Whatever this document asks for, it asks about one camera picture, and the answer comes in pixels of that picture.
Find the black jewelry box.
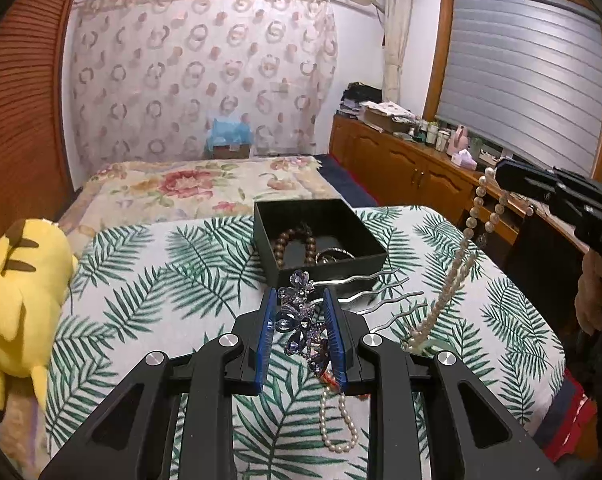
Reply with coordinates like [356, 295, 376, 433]
[253, 199, 388, 291]

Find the red cloth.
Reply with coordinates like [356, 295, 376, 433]
[535, 372, 598, 462]

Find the navy blue bedsheet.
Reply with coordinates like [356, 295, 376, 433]
[315, 153, 382, 209]

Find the brown bead bracelet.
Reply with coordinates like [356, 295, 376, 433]
[272, 227, 318, 269]

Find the flat cardboard box with papers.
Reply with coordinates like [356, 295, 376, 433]
[357, 101, 423, 134]

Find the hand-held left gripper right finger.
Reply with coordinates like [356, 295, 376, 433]
[323, 290, 562, 480]

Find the white pearl necklace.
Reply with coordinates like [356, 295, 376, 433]
[318, 167, 508, 456]

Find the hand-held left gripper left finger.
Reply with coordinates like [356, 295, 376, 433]
[40, 288, 278, 480]

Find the pile of dark clothes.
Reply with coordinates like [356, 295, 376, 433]
[338, 82, 385, 119]

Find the blue plastic bag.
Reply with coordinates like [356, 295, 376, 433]
[206, 117, 255, 150]

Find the row of small bottles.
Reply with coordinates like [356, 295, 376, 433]
[415, 119, 452, 153]

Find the person's right forearm fuzzy sleeve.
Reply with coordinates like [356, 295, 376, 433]
[575, 249, 602, 337]

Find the green leaf print blanket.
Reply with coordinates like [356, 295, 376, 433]
[45, 205, 567, 480]

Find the silver bangle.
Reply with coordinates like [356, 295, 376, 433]
[315, 247, 355, 266]

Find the purple crystal hair comb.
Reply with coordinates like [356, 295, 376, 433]
[275, 267, 428, 378]

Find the floral quilt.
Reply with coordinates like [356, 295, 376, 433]
[58, 155, 354, 242]

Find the grey window blind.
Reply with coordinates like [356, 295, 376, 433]
[438, 0, 602, 171]

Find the circle patterned wall curtain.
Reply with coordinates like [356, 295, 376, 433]
[71, 0, 340, 172]

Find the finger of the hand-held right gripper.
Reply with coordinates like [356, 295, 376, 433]
[495, 157, 558, 202]

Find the beige fuzzy cloth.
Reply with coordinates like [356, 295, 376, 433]
[0, 385, 49, 473]

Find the white window curtain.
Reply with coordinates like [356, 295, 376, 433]
[383, 0, 415, 104]

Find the yellow plush toy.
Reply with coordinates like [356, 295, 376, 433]
[0, 217, 80, 411]

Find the wooden cabinet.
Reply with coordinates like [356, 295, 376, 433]
[328, 112, 534, 247]

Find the wooden slatted wardrobe door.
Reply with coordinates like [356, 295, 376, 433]
[0, 0, 90, 266]

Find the small cardboard box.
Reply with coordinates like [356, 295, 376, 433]
[212, 143, 252, 159]

